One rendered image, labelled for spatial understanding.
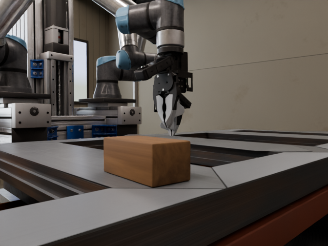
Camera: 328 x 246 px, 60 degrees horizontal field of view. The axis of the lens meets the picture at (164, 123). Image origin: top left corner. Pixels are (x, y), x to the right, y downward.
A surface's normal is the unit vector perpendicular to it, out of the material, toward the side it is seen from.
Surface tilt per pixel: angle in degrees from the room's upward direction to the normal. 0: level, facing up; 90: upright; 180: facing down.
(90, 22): 90
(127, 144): 90
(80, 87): 90
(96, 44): 90
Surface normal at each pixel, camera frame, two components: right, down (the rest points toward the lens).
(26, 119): 0.76, 0.02
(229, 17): -0.65, 0.02
